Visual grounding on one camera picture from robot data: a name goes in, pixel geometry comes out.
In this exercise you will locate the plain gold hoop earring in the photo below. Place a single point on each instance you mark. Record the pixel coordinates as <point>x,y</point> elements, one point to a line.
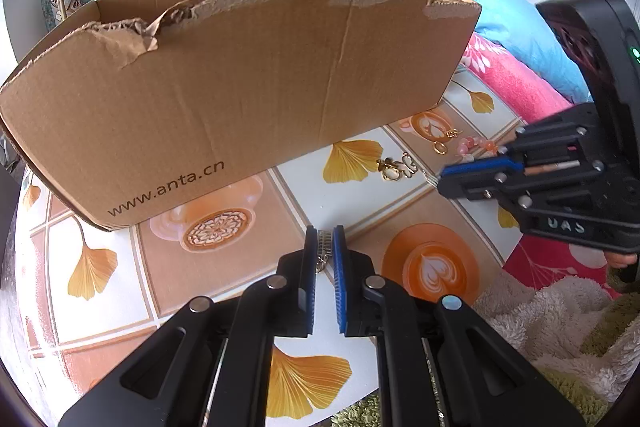
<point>440,147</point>

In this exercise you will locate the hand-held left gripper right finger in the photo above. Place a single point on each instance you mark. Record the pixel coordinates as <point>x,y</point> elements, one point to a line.
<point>340,277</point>

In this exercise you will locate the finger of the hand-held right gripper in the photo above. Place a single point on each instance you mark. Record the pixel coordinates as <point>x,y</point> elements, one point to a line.
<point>500,189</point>
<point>480,167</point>

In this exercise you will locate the green white fluffy garment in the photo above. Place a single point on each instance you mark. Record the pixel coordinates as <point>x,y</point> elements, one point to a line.
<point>540,332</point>

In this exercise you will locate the person's right hand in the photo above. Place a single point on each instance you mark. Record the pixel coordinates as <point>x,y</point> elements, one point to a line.
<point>621,259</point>

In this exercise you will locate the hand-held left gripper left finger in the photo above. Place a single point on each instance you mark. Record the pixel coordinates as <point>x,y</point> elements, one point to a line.
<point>310,277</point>

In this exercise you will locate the gold butterfly charm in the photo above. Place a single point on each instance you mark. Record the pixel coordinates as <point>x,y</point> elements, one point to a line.
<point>409,164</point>

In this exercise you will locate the person's right forearm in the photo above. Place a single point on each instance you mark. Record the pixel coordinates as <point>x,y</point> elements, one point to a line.
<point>622,307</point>

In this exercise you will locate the brown cardboard box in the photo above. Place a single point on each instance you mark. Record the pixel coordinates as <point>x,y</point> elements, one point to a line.
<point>225,97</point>

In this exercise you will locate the pink floral blanket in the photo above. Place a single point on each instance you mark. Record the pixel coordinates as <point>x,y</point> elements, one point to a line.
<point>515,77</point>

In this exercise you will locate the blue pillow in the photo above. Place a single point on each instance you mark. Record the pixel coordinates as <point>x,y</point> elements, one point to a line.
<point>510,22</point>

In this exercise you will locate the gold flower hoop earring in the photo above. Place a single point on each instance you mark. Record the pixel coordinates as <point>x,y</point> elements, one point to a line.
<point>389,169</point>

